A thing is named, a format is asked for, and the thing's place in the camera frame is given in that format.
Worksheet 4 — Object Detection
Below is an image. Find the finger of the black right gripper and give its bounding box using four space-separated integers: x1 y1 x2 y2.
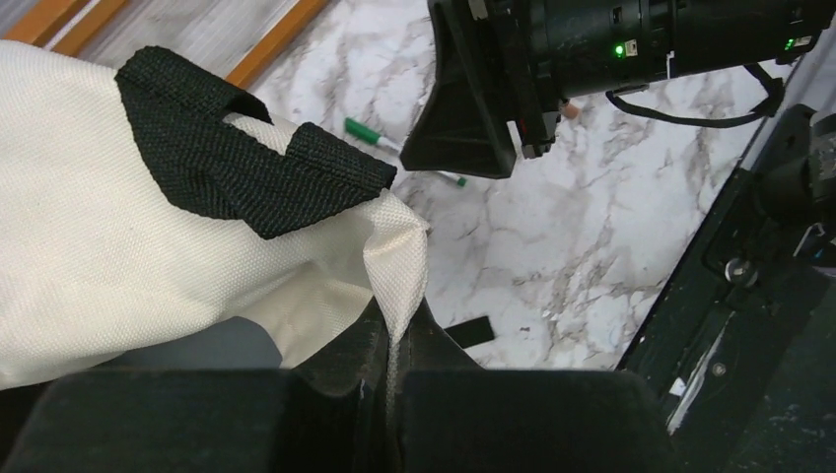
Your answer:
400 1 517 179

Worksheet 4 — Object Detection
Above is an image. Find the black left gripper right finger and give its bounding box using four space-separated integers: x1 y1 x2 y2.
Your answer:
395 304 682 472

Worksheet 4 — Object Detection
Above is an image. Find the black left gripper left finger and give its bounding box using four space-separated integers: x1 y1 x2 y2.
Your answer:
1 303 388 472

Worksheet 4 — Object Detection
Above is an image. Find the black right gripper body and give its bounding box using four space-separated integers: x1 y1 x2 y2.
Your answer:
468 1 675 158

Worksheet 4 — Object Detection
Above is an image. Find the cream canvas backpack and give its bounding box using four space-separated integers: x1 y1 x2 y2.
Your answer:
1 40 428 389

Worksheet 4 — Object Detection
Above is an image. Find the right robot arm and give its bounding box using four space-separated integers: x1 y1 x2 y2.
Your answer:
400 0 835 179

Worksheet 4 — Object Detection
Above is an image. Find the white pen brown cap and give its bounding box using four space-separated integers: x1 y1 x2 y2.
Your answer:
561 101 582 120

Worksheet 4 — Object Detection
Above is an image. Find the green marker pen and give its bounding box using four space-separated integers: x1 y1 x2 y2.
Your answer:
343 117 468 188

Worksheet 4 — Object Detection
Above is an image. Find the orange wooden shelf rack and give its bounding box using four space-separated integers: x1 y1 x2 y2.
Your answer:
1 0 327 89

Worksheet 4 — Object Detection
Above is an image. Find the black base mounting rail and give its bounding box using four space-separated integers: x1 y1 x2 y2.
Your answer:
620 104 835 472

